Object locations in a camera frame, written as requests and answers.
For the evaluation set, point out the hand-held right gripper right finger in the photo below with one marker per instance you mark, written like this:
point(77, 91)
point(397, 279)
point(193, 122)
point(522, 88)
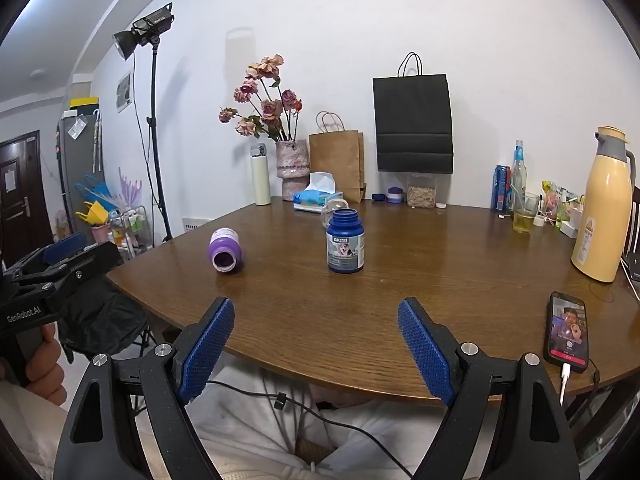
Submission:
point(425, 347)

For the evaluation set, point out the grey refrigerator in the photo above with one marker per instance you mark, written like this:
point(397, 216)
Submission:
point(75, 160)

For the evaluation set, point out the black paper bag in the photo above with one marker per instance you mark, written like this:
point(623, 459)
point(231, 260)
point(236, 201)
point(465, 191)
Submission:
point(412, 125)

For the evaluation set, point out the colourful snack packets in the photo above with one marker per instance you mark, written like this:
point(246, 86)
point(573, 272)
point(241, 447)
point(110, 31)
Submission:
point(552, 197)

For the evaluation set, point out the small purple jar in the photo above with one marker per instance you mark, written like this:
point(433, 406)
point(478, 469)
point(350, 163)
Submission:
point(394, 195)

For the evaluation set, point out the dark brown door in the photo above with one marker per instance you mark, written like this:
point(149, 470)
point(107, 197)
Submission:
point(17, 195)

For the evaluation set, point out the blue labelled bottle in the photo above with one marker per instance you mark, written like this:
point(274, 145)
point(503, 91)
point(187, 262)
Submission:
point(345, 247)

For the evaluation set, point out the chair with black cloth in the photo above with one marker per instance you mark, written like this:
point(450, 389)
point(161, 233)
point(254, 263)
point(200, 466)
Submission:
point(100, 317)

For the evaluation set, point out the wall paper sheet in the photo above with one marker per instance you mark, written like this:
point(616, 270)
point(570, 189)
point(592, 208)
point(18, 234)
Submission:
point(124, 92)

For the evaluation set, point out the white storage cart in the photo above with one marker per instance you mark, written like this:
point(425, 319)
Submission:
point(127, 232)

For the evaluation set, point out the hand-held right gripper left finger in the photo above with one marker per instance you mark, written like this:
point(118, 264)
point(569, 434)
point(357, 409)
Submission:
point(207, 347)

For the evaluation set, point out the black smartphone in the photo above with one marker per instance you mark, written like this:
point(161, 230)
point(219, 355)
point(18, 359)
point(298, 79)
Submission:
point(567, 332)

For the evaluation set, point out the glass of yellow drink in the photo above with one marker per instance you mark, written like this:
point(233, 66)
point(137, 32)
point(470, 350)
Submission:
point(524, 220)

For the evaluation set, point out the white power strip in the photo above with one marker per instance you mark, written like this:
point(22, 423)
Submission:
point(571, 222)

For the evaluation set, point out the brown paper bag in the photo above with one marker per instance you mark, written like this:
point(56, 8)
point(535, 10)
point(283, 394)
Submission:
point(337, 160)

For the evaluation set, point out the blue drink can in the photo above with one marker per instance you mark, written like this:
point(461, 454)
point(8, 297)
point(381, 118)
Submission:
point(500, 187)

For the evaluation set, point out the yellow thermos jug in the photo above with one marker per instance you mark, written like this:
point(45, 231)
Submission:
point(600, 220)

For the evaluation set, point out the small blue lid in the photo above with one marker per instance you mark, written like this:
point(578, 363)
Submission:
point(378, 197)

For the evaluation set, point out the pink textured vase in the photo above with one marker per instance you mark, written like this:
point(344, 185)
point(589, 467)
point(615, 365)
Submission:
point(293, 165)

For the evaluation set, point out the clear plastic grain container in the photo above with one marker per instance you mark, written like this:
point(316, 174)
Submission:
point(421, 194)

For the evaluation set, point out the person's left hand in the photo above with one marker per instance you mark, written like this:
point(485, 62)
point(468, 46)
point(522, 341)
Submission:
point(47, 365)

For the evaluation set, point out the dried pink flowers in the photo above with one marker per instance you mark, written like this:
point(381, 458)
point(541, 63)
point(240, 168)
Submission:
point(265, 107)

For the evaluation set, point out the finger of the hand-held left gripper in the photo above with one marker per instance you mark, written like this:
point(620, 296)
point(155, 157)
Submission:
point(80, 272)
point(65, 248)

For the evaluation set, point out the clear tape roll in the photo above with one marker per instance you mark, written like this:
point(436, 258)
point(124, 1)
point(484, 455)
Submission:
point(334, 210)

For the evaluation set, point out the purple bottle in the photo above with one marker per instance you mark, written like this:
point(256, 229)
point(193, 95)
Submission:
point(226, 251)

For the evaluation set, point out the white thermos bottle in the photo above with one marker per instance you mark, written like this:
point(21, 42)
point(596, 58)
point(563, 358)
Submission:
point(261, 180)

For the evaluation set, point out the black studio light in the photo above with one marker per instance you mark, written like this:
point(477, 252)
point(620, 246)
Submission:
point(145, 27)

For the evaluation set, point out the blue tissue pack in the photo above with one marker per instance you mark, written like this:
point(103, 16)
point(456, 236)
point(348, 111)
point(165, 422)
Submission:
point(315, 199)

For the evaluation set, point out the yellow box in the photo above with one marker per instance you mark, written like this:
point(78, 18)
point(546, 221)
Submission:
point(82, 102)

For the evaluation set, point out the clear bottle with blue cap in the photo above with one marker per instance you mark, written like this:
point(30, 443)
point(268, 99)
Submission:
point(518, 175)

